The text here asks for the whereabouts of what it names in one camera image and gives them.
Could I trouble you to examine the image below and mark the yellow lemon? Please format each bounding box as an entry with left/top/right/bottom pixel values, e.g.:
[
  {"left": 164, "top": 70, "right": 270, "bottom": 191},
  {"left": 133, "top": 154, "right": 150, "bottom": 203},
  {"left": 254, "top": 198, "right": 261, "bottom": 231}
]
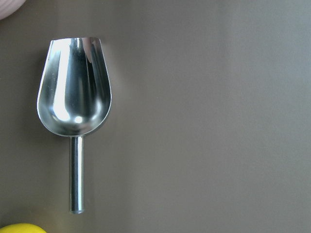
[{"left": 0, "top": 223, "right": 46, "bottom": 233}]

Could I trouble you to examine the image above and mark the metal ice scoop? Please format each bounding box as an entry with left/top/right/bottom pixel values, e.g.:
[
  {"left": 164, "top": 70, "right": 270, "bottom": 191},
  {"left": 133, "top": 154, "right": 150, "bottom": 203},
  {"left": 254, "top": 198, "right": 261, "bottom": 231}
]
[{"left": 36, "top": 37, "right": 112, "bottom": 214}]

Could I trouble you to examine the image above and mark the pink bowl with ice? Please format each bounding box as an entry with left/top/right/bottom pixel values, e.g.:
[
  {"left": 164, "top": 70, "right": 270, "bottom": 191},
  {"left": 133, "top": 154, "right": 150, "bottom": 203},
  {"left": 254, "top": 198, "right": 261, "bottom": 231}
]
[{"left": 0, "top": 0, "right": 26, "bottom": 20}]

